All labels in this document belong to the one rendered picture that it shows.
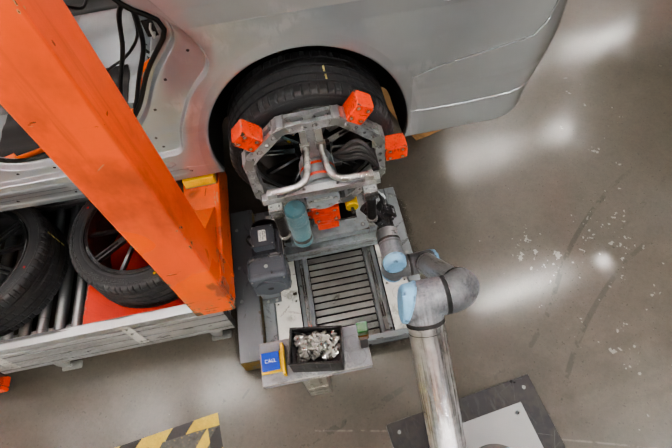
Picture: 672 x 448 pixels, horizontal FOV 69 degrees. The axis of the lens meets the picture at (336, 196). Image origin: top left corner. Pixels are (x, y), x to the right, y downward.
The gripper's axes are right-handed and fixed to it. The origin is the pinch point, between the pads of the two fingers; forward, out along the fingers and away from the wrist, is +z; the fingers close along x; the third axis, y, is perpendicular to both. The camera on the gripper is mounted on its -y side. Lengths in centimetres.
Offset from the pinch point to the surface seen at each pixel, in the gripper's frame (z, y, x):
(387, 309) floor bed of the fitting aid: -32, 40, -41
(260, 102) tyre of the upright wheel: 12, -61, 10
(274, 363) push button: -60, -25, -48
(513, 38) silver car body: 16, 2, 78
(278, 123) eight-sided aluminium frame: 2, -56, 12
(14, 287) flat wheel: -5, -104, -123
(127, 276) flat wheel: -11, -69, -87
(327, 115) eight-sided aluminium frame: 2, -44, 24
